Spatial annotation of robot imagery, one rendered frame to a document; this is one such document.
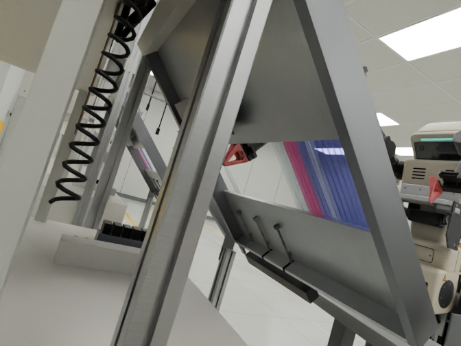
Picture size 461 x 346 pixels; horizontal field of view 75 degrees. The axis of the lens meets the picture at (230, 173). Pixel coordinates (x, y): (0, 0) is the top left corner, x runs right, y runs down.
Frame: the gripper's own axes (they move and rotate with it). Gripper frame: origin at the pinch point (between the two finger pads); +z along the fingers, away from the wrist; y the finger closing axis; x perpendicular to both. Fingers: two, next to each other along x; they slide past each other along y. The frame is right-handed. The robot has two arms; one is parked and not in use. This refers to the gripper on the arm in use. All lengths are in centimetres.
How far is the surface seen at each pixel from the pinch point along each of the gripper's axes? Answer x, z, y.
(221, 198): 12.1, 5.3, -7.7
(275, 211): 11.8, 3.4, 23.9
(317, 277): 28.6, 6.4, 33.7
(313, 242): 18.2, 4.0, 35.6
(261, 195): 385, -333, -748
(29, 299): -13, 50, 42
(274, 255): 28.7, 6.8, 15.1
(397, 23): 22, -281, -119
